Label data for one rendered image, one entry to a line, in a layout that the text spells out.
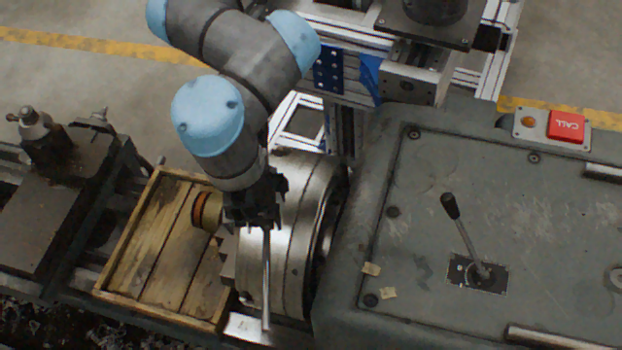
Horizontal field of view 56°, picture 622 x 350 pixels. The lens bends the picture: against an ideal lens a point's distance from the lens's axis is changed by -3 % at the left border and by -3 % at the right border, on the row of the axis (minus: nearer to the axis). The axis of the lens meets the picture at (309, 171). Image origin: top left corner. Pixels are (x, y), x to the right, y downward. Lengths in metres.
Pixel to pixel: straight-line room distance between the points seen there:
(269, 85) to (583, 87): 2.45
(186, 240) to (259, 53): 0.82
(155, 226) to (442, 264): 0.76
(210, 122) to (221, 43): 0.12
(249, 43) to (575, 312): 0.59
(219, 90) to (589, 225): 0.63
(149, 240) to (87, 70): 1.90
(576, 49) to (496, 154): 2.15
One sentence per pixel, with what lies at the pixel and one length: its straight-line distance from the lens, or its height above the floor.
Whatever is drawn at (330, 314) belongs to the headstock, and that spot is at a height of 1.25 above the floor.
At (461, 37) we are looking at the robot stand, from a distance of 1.37.
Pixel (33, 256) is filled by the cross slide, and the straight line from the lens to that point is 1.43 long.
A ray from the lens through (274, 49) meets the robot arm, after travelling 0.66.
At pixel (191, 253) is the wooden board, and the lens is 1.39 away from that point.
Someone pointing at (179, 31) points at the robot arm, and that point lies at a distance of 0.73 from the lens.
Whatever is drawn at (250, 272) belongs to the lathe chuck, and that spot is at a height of 1.16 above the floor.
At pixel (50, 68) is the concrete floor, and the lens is 3.34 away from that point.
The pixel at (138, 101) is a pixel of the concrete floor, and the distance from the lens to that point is 2.97.
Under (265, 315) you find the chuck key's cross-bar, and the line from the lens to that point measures 0.84.
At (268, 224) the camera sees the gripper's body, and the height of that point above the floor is 1.39.
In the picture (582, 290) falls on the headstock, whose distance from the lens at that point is 0.96.
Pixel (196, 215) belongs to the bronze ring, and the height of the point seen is 1.11.
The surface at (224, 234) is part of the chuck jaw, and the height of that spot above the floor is 1.10.
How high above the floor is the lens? 2.08
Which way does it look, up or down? 55 degrees down
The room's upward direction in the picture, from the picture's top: 7 degrees counter-clockwise
